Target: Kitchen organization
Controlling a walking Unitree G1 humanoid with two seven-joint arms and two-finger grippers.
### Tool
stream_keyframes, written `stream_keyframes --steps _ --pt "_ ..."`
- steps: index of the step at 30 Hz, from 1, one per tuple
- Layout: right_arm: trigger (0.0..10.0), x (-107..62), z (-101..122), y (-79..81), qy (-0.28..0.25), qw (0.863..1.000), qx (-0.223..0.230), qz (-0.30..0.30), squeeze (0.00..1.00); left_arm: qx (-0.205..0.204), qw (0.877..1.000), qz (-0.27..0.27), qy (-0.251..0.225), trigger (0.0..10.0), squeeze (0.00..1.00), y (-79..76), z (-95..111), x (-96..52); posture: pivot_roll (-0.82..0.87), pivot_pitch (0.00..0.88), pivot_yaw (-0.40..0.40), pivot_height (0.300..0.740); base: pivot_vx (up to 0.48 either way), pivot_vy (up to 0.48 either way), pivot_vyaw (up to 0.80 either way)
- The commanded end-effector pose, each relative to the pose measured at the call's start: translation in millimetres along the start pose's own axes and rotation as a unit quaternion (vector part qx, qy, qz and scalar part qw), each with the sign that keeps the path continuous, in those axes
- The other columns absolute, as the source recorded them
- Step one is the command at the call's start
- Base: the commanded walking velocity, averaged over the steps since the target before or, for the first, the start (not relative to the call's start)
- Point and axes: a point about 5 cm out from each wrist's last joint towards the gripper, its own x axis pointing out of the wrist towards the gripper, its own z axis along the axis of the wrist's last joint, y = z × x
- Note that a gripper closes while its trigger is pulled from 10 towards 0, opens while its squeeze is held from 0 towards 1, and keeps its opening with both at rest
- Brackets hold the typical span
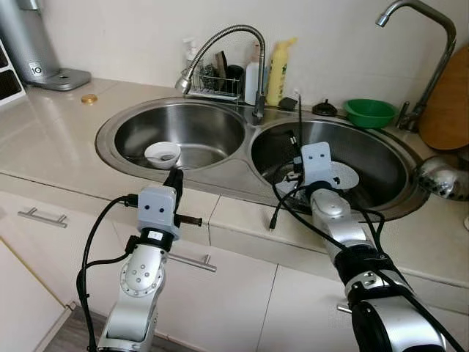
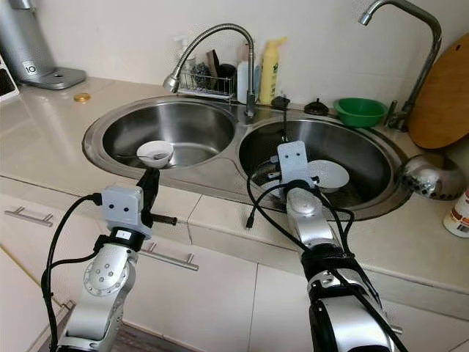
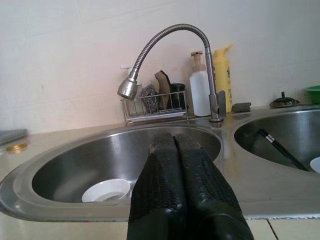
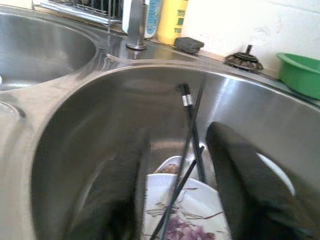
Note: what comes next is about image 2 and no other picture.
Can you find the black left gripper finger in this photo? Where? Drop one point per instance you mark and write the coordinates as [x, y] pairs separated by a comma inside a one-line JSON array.
[[146, 179], [154, 194]]

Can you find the flowered white plate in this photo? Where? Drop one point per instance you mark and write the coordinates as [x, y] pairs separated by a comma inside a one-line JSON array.
[[331, 176]]

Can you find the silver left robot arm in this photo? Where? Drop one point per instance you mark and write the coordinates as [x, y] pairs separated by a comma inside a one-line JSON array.
[[110, 279]]

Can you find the grey cylindrical kitchen appliance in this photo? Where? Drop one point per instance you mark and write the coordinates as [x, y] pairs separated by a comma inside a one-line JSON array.
[[26, 44]]

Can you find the small plain white bowl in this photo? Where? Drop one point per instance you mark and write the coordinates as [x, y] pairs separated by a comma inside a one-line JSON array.
[[146, 162]]

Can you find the thin black utensil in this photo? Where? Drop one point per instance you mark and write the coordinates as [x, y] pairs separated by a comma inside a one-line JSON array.
[[284, 128]]

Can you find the small black object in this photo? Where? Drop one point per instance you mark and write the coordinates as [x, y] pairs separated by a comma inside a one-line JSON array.
[[279, 102]]

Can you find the stainless steel double sink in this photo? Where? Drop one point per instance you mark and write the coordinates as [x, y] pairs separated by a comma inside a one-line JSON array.
[[190, 128]]

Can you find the black sink stopper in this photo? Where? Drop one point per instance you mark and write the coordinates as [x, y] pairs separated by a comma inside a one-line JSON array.
[[316, 108]]

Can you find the yellow dish soap bottle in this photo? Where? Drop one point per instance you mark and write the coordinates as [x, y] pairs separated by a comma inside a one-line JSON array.
[[270, 75]]

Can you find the white detergent bottle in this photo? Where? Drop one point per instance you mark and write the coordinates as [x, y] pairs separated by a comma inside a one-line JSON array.
[[244, 79]]

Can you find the flexible steel faucet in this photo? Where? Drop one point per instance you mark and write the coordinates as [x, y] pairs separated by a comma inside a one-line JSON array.
[[252, 73]]

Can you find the green plastic bowl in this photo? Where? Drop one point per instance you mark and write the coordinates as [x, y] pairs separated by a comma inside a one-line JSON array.
[[360, 112]]

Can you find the black cup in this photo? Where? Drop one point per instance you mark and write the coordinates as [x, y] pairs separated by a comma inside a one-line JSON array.
[[227, 72]]

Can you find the small gold cap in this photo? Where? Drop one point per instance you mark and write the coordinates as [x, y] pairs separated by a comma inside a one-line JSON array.
[[82, 97]]

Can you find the white base cabinet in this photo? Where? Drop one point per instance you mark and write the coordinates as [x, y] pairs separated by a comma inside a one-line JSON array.
[[227, 308]]

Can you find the white soap dispenser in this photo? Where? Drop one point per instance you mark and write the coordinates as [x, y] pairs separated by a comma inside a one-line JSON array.
[[183, 53]]

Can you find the perforated steel bowl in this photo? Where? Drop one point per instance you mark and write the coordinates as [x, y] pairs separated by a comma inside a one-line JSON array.
[[431, 176]]

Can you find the tall gooseneck steel faucet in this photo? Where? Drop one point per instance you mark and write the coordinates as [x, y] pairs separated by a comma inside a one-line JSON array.
[[425, 73]]

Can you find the round wooden cutting board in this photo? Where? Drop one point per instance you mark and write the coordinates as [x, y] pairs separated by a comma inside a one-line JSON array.
[[443, 103]]

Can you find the white bottle red label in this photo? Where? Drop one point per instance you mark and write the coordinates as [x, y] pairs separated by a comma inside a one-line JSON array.
[[459, 213]]

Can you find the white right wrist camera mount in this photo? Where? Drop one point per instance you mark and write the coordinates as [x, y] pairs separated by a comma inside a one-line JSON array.
[[293, 163]]

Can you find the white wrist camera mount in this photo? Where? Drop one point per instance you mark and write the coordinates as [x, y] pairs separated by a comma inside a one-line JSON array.
[[293, 163], [121, 209]]

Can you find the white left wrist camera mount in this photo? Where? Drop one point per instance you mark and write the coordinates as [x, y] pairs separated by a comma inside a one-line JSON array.
[[121, 209]]

